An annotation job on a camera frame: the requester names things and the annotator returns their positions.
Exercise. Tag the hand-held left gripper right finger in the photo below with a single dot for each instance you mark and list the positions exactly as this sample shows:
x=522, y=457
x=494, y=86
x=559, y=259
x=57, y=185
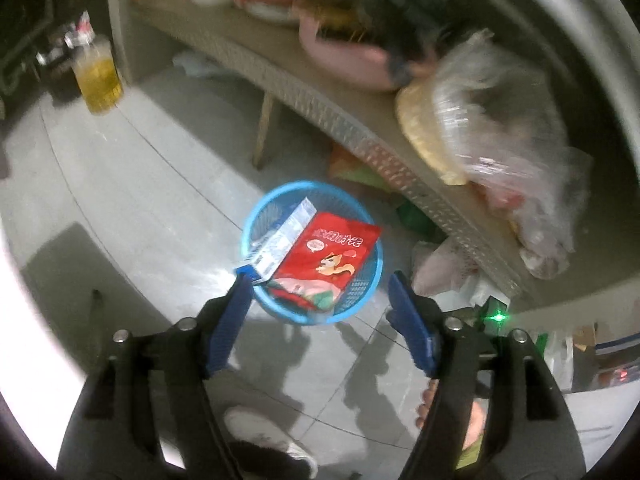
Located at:
x=410, y=320

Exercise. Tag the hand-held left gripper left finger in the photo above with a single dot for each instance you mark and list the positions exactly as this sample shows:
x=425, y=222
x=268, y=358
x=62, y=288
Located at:
x=227, y=330

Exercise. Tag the green white plastic bag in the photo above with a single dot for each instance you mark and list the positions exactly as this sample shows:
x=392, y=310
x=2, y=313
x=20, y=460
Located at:
x=557, y=355

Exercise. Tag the cooking oil bottle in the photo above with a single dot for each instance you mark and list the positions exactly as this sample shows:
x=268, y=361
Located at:
x=97, y=75

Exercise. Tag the pink basin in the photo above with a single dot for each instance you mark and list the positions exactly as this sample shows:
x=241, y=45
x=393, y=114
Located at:
x=345, y=60

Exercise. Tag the white shoe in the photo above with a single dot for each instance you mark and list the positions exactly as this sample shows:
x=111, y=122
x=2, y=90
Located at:
x=270, y=435

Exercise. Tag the large clear plastic bag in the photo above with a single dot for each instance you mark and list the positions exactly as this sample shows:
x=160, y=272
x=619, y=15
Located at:
x=500, y=125

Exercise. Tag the blue white carton box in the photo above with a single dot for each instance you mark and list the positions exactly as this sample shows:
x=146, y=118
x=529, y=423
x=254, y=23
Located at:
x=282, y=240

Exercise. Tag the colourful packet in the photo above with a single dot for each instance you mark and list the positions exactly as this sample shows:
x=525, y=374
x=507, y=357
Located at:
x=352, y=167

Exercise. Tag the blue mesh plastic basket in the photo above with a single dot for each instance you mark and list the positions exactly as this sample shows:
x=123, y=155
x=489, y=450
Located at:
x=362, y=280

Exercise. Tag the person's right hand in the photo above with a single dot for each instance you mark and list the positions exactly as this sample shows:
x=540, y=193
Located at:
x=426, y=405

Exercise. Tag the red snack bag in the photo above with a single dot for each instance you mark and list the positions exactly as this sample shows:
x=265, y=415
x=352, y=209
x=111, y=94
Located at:
x=325, y=255

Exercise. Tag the dark jar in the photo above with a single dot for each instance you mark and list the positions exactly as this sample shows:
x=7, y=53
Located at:
x=62, y=82

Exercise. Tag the white plastic sack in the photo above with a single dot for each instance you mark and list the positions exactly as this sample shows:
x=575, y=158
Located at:
x=445, y=265

